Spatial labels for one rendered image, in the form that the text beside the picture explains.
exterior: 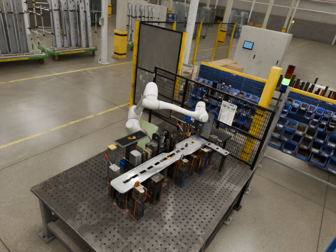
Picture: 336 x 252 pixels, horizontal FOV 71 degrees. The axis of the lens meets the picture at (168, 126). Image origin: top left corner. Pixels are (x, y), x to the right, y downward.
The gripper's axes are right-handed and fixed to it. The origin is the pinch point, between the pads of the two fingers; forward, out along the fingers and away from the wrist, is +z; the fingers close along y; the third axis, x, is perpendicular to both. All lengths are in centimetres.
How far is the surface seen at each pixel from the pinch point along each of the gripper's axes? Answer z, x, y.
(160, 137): -2.6, -42.4, -16.8
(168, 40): -63, 154, -187
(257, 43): -38, 636, -192
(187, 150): 13.0, -19.1, 6.1
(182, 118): 10, 36, -45
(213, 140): 10.5, 23.5, 15.1
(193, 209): 43, -59, 50
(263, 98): -51, 58, 46
